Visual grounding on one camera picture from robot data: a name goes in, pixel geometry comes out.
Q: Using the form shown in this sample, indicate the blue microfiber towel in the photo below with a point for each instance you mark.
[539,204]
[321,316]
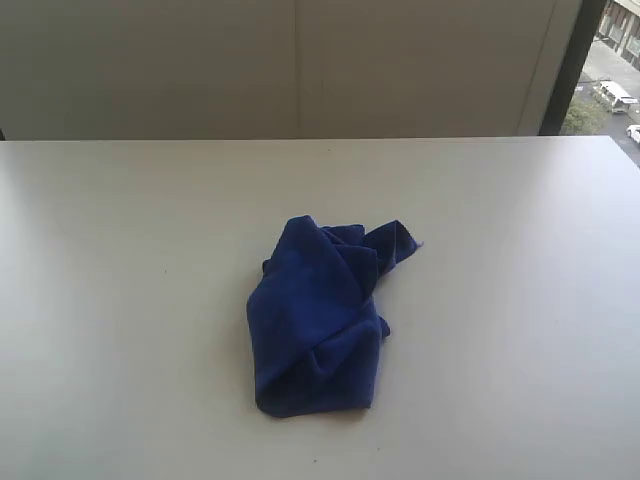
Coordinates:
[315,332]

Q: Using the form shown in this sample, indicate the white van outside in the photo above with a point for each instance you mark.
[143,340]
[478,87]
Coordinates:
[615,97]

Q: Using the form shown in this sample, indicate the dark window frame post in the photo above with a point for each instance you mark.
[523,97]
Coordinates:
[575,55]

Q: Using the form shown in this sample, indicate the white car outside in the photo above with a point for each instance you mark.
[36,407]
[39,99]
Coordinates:
[633,132]

